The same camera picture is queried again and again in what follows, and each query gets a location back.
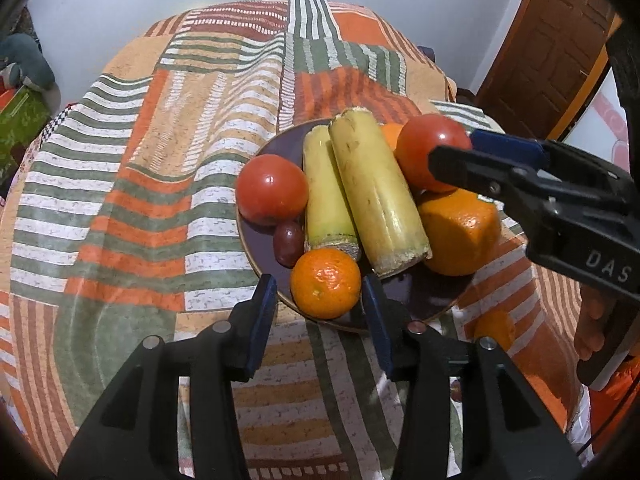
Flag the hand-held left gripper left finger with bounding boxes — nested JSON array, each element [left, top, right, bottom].
[[57, 274, 278, 480]]

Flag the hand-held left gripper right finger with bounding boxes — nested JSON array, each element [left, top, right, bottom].
[[361, 275, 583, 480]]

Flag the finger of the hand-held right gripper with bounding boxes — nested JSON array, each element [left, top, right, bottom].
[[428, 144, 547, 222], [469, 128, 552, 169]]

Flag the purple plate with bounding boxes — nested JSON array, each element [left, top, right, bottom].
[[236, 119, 501, 335]]

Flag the red tomato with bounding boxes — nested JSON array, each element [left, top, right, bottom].
[[395, 114, 473, 194], [236, 154, 310, 226]]

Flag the small mandarin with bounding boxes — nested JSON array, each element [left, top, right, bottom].
[[290, 248, 362, 320], [380, 122, 405, 153]]

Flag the large orange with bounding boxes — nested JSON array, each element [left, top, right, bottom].
[[415, 187, 502, 277]]

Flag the dark red plum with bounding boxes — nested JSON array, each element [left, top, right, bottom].
[[272, 220, 306, 268]]

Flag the yellow sugarcane piece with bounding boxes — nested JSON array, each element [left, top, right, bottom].
[[302, 125, 362, 261], [328, 107, 433, 278]]

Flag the medium orange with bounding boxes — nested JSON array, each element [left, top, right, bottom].
[[472, 309, 517, 353]]

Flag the person's right hand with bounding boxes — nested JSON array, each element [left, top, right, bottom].
[[573, 285, 608, 362]]

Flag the brown wooden door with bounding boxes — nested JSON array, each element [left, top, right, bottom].
[[475, 0, 623, 141]]

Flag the striped patchwork blanket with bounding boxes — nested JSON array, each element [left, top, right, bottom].
[[0, 0, 596, 480]]

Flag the black white checkered cloth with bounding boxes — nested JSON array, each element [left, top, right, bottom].
[[37, 102, 81, 146]]

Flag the green patterned bag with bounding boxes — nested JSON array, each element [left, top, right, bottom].
[[0, 85, 53, 181]]

